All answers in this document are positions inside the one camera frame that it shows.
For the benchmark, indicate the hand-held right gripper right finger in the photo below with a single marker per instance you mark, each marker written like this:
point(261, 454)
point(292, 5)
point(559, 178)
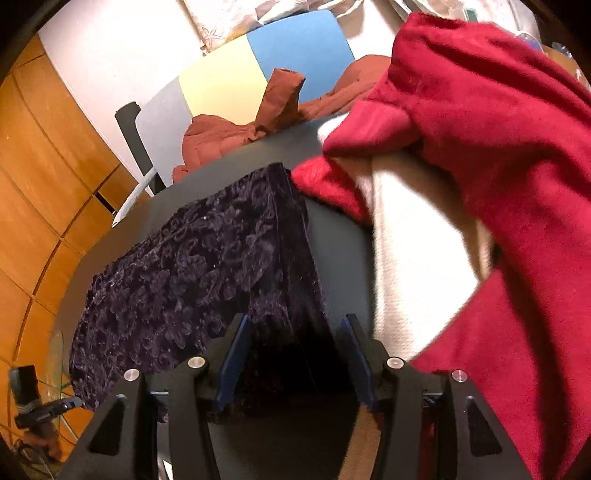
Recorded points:
point(362, 364)

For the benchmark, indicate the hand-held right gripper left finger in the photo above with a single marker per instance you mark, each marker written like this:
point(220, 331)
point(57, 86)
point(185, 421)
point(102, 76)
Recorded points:
point(233, 360)

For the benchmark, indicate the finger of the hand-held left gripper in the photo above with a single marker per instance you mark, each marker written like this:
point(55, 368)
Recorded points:
point(64, 405)

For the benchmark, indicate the purple velvet garment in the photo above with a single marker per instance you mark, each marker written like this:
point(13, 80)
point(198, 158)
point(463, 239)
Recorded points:
point(184, 277)

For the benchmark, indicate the pale knit sweater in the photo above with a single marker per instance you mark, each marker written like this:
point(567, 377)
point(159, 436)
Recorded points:
point(415, 277)

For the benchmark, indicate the wooden wardrobe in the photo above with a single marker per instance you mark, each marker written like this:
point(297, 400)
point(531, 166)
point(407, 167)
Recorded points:
point(46, 184)

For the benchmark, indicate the rust quilted jacket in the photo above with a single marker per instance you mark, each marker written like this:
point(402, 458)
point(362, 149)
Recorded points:
point(212, 138)

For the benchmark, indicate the grey yellow blue office chair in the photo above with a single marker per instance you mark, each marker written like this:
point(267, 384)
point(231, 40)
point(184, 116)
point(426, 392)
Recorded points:
point(217, 87)

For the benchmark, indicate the crimson garment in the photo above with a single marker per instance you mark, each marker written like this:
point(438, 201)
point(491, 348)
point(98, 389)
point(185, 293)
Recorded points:
point(485, 115)

